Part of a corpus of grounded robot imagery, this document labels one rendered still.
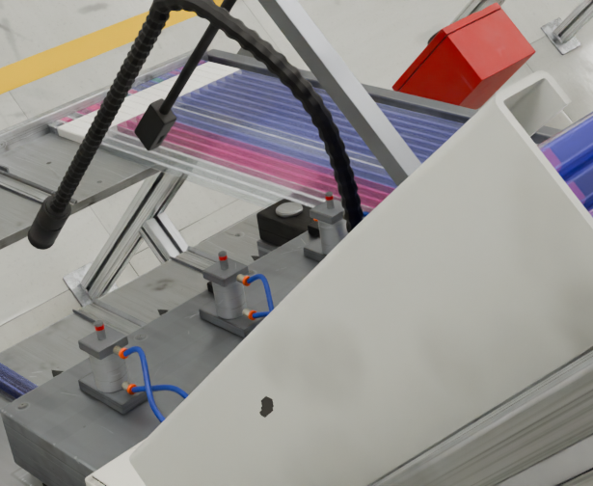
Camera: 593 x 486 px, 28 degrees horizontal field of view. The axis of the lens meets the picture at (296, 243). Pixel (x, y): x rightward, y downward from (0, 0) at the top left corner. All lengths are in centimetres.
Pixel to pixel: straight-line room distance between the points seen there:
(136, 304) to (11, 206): 28
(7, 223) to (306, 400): 84
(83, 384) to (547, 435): 55
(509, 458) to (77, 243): 192
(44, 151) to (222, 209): 100
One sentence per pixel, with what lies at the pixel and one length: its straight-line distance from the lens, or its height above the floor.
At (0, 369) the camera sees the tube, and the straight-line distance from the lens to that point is 99.
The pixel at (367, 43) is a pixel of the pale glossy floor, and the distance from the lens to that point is 277.
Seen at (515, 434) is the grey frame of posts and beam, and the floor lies 167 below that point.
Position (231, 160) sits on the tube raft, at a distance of 127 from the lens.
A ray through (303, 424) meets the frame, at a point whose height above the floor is 154.
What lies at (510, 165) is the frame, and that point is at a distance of 32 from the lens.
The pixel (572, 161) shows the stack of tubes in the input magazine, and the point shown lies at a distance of 42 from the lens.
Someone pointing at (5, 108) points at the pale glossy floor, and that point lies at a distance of 234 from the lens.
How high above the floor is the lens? 192
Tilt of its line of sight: 53 degrees down
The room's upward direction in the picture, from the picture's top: 43 degrees clockwise
